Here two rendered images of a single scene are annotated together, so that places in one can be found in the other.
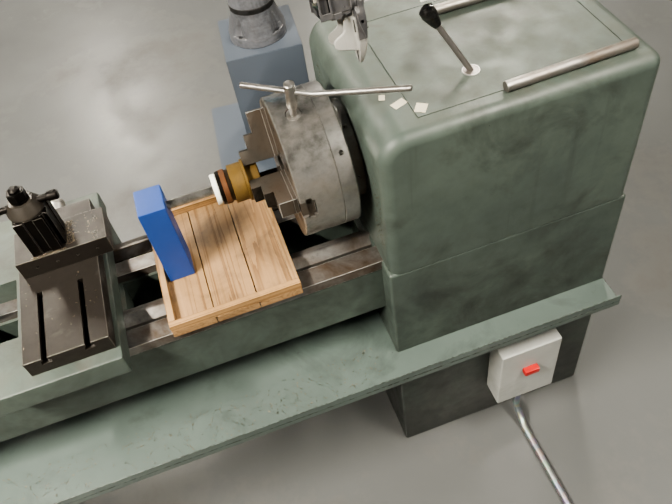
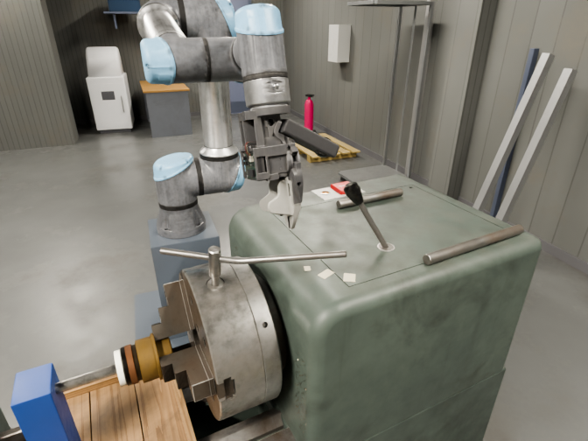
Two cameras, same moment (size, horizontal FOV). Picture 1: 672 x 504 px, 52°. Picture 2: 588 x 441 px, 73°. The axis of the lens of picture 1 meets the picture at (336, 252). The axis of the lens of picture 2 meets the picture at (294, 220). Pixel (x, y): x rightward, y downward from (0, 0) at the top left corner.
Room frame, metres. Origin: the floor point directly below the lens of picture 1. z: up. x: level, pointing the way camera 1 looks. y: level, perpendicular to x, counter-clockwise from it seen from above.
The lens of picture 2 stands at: (0.46, 0.06, 1.68)
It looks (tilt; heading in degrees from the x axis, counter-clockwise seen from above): 26 degrees down; 344
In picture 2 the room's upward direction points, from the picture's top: straight up
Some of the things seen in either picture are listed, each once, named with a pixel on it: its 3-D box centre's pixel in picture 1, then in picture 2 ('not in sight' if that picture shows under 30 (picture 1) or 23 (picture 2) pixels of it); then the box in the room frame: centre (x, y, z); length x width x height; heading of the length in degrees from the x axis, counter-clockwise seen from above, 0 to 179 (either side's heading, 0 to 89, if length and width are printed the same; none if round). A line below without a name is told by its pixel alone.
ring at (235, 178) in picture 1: (239, 181); (148, 358); (1.10, 0.18, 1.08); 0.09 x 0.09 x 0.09; 10
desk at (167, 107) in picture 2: not in sight; (165, 106); (7.99, 0.23, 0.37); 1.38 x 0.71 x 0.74; 5
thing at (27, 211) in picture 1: (22, 204); not in sight; (1.10, 0.63, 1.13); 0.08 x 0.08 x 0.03
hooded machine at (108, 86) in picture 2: not in sight; (109, 89); (8.13, 1.11, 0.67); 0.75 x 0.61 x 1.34; 5
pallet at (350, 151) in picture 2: not in sight; (318, 147); (5.82, -1.89, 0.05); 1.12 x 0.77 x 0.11; 4
